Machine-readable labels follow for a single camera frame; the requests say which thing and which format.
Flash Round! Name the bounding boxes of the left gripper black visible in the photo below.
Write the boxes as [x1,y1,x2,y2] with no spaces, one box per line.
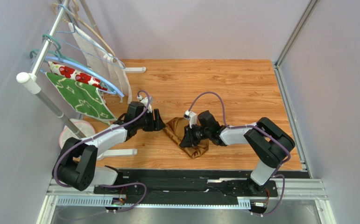
[136,109,166,132]

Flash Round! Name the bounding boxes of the brown satin napkin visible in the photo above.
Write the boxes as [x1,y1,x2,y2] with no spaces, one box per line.
[163,117,209,159]

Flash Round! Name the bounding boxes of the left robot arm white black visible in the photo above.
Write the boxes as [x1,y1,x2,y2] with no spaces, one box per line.
[52,101,165,191]

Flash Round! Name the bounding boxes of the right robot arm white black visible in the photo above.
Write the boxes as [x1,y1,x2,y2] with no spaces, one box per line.
[180,111,296,188]

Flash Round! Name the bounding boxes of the pink white mesh basket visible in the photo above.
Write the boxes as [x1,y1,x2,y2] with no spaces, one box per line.
[58,120,96,150]

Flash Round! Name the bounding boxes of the beige grey hanging cloth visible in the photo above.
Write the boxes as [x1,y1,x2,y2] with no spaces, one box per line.
[68,22,133,104]

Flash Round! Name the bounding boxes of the green white patterned towel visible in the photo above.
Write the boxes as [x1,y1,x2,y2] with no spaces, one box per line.
[45,72,117,124]

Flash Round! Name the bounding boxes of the red floral white cloth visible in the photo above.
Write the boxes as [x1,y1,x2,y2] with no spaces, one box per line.
[48,61,108,91]

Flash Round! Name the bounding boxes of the teal plastic hanger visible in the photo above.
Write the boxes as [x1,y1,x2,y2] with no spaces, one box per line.
[29,34,83,69]

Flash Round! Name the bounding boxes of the light blue plastic hanger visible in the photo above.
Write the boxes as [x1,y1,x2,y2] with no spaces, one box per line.
[44,56,124,97]

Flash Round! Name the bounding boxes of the white metal clothes rack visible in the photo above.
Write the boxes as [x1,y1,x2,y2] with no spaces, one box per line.
[15,0,147,160]

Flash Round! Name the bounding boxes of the wooden hanger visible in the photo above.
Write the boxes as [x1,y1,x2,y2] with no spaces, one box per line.
[64,0,116,56]

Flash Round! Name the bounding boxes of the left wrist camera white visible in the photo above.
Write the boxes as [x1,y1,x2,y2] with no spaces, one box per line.
[137,95,153,113]

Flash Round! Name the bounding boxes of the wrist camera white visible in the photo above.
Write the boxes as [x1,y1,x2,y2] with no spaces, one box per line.
[137,95,153,113]
[184,111,198,128]

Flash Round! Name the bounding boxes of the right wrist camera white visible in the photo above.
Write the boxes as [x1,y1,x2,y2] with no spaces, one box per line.
[184,111,198,128]

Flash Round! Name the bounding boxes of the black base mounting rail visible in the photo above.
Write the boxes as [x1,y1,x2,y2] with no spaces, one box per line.
[93,169,280,205]

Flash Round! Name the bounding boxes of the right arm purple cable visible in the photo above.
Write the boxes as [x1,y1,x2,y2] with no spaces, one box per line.
[187,91,292,217]

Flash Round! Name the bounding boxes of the aluminium corner frame post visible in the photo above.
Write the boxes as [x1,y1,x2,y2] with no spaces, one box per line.
[274,0,320,69]

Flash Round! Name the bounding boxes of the thin blue wire hanger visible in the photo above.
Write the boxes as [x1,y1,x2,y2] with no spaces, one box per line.
[52,3,126,70]

